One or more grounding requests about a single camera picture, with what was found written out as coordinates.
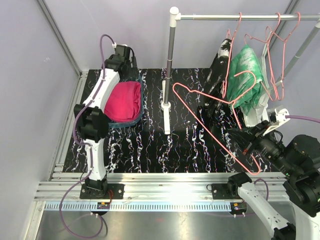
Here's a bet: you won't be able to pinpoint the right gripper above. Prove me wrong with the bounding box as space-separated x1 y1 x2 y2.
227 118 299 177

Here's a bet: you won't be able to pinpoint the pink trousers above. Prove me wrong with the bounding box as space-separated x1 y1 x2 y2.
103 81 142 123

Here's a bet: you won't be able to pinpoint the black and white trousers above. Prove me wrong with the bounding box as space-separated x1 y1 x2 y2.
203 38 232 118

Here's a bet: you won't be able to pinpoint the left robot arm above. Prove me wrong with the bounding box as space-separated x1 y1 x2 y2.
72 44 137 200

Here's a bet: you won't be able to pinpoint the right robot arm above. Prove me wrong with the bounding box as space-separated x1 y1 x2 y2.
226 120 320 240

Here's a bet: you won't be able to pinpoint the green and white trousers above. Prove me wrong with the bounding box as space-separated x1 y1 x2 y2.
226 44 264 115

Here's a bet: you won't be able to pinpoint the white garment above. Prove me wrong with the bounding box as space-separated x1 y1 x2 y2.
243 43 271 127

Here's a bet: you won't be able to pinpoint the teal transparent plastic bin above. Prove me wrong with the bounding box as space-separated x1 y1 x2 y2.
107 73 144 130

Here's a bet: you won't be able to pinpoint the metal clothes rack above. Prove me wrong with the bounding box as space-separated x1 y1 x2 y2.
161 6 320 135

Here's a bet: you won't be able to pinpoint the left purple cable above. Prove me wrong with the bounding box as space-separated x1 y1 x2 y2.
58 33 119 236

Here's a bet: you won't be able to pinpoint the aluminium mounting rail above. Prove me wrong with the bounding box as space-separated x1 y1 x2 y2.
33 171 288 213

